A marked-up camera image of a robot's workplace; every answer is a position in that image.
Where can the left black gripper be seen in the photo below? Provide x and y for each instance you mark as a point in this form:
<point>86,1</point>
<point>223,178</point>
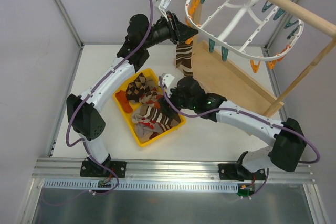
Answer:
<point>174,28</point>

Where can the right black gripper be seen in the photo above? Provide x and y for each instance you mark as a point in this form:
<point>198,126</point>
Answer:
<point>169,106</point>

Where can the orange clothes peg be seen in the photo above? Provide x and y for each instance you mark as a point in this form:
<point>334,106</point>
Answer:
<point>188,41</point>
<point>255,65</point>

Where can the brown white striped sock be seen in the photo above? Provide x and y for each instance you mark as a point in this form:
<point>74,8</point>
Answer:
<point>183,58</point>

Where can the brown argyle sock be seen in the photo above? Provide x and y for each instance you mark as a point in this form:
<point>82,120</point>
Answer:
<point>142,90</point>

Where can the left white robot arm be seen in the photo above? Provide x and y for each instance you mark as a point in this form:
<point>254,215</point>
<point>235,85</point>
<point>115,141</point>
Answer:
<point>83,111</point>

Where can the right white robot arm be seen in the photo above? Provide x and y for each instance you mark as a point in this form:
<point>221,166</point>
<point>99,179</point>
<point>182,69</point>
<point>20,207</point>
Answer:
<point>285,144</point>

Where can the wooden hanger stand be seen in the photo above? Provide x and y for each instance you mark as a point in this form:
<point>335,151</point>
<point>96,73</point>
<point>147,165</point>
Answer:
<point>230,80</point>

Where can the white round clip hanger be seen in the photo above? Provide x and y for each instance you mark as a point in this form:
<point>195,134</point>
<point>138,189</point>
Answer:
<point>238,24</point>

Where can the teal clothes peg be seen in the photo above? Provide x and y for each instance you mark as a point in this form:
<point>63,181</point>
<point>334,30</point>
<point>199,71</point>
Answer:
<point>224,52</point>
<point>211,45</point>

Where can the yellow plastic tray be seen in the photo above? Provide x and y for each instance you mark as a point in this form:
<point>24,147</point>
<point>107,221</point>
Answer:
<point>127,108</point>

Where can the beige sock with red pattern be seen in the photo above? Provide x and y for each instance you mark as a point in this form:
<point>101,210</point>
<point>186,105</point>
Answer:
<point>142,125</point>

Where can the green circuit board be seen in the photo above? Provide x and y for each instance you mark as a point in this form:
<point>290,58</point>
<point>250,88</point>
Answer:
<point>245,191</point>

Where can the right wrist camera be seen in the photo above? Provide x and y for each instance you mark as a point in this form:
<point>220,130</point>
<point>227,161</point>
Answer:
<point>167,81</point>

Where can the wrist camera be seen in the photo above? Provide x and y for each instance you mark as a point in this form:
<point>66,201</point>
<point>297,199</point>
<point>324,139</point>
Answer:
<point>161,6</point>
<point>167,81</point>

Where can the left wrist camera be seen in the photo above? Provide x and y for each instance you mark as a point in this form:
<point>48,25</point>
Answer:
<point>161,6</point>

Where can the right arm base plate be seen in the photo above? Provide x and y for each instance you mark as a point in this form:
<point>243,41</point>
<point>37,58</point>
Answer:
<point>227,171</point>

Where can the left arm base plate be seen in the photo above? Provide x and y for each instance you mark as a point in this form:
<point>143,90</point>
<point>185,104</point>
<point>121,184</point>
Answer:
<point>91,169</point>

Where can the aluminium mounting rail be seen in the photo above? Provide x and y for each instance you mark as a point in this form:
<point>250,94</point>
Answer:
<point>170,171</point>

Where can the perforated cable duct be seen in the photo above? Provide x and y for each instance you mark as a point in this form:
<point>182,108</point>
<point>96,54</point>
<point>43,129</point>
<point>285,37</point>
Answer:
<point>81,184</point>

